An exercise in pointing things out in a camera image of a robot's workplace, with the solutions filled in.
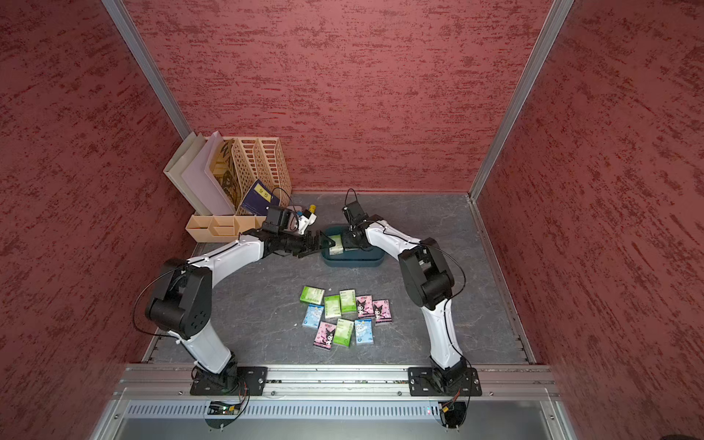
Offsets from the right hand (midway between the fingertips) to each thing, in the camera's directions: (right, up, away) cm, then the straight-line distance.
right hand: (352, 244), depth 100 cm
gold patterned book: (-48, +27, 0) cm, 55 cm away
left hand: (-8, -1, -12) cm, 15 cm away
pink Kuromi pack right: (+10, -20, -15) cm, 27 cm away
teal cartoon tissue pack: (-16, +11, -15) cm, 25 cm away
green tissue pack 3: (-1, -17, -13) cm, 21 cm away
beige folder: (-57, +27, -12) cm, 64 cm away
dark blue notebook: (-37, +18, +6) cm, 41 cm away
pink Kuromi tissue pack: (+5, -18, -14) cm, 24 cm away
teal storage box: (0, -5, -3) cm, 6 cm away
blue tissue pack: (-12, -21, -16) cm, 29 cm away
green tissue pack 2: (-6, -19, -14) cm, 24 cm away
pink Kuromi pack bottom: (-8, -25, -19) cm, 33 cm away
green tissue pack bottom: (-2, -25, -19) cm, 31 cm away
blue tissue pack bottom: (+4, -25, -19) cm, 32 cm away
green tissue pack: (-13, -16, -11) cm, 23 cm away
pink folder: (-54, +24, -6) cm, 60 cm away
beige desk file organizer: (-41, +34, +10) cm, 55 cm away
